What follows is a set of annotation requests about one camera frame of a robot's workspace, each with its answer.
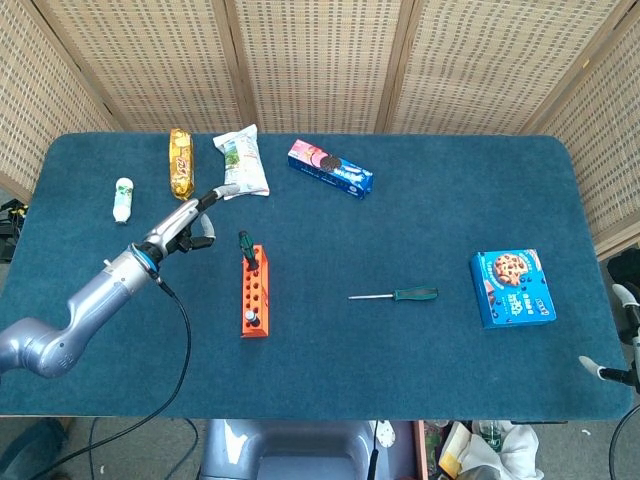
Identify black bag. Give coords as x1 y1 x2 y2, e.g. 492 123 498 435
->
606 248 640 301

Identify woven bamboo folding screen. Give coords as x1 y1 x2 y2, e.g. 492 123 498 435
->
0 0 640 261

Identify large green black screwdriver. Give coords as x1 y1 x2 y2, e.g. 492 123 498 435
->
348 286 440 303

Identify white plastic bag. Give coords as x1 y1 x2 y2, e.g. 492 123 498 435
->
439 419 546 480

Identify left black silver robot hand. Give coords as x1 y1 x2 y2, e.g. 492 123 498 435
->
130 183 237 266

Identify gold snack package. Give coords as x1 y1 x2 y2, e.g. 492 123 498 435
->
168 128 195 203

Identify orange screwdriver rack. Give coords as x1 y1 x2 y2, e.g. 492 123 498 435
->
240 243 271 339

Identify blue chocolate chip cookie box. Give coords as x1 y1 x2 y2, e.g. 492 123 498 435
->
468 248 558 330

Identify small green black screwdriver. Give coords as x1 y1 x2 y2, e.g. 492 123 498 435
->
237 230 260 271

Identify white snack bag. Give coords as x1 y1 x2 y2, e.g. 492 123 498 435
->
212 123 271 201

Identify white perforated bracket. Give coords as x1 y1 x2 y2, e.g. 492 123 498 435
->
374 419 397 450

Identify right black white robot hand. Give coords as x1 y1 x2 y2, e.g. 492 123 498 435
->
578 283 640 389

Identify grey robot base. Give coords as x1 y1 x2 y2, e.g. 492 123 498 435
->
199 418 419 480

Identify long blue cookie box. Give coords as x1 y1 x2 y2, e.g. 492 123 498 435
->
287 138 375 200

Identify white green small bottle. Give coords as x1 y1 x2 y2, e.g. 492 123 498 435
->
112 177 136 224

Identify black equipment with cables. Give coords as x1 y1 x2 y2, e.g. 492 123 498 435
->
0 197 27 264

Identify blue felt table cover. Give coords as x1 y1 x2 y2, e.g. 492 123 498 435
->
0 132 634 421

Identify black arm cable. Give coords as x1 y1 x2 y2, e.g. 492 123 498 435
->
27 280 193 480

